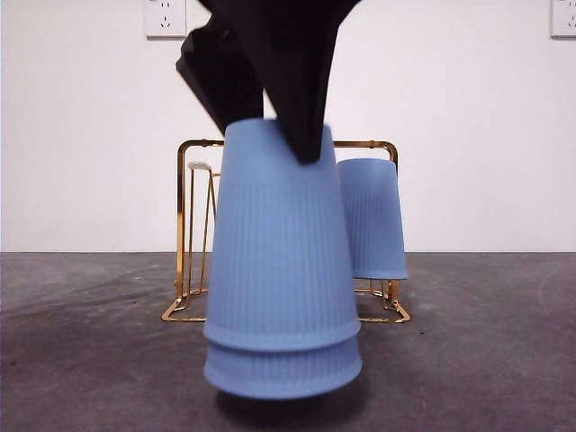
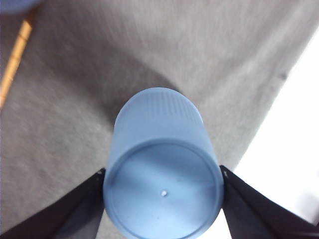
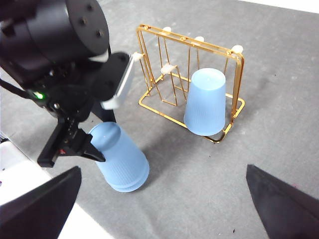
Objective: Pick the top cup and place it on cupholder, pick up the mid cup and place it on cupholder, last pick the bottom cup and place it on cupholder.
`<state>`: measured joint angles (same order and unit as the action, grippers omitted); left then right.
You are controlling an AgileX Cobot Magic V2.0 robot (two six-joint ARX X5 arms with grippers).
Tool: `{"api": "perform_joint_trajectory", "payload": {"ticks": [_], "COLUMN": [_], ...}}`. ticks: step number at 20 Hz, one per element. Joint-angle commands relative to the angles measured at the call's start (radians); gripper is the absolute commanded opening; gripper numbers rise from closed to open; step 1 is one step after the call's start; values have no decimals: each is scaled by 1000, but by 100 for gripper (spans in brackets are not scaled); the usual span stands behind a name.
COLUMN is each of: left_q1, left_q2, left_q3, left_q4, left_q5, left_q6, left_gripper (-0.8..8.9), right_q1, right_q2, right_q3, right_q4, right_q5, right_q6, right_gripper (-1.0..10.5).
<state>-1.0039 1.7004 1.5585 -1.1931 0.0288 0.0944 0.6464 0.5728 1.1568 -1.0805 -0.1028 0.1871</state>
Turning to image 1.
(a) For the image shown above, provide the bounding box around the white wall socket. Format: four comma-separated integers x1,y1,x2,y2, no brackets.
549,0,576,39
144,0,188,39

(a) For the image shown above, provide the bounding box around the gold wire cup holder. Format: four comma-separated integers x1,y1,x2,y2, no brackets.
161,139,412,324

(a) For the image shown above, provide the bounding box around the blue ribbed plastic cup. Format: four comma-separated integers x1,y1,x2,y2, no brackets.
202,118,363,352
335,157,410,282
202,335,364,402

